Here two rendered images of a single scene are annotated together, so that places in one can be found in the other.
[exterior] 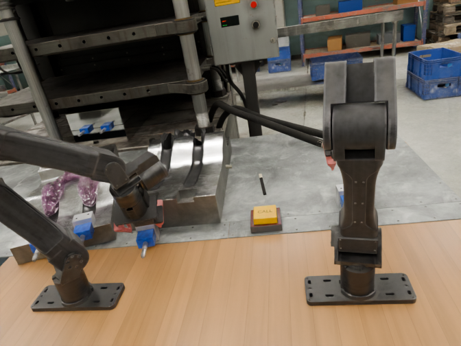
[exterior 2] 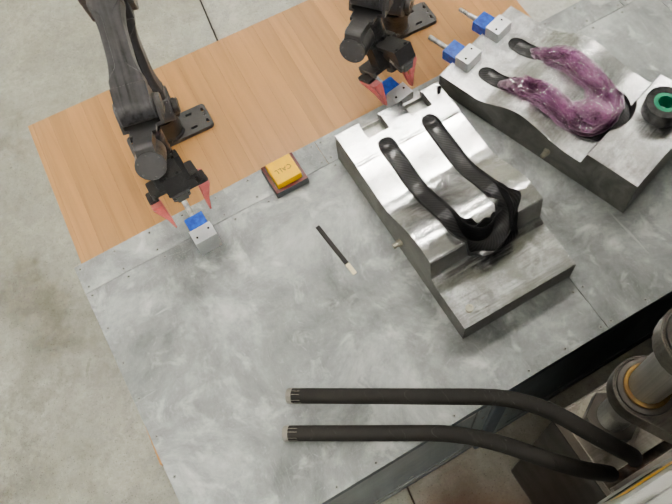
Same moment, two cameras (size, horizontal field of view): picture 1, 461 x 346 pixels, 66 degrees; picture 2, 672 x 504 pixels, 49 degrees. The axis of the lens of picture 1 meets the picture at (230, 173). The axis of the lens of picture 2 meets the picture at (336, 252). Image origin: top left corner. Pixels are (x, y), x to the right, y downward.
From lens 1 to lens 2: 188 cm
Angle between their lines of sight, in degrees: 87
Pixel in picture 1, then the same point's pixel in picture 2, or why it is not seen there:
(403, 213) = (145, 246)
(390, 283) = not seen: hidden behind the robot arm
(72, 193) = (537, 73)
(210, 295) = (284, 80)
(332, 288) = (188, 121)
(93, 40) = not seen: outside the picture
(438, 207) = (110, 271)
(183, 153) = (455, 193)
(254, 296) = (248, 95)
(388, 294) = not seen: hidden behind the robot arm
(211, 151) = (413, 214)
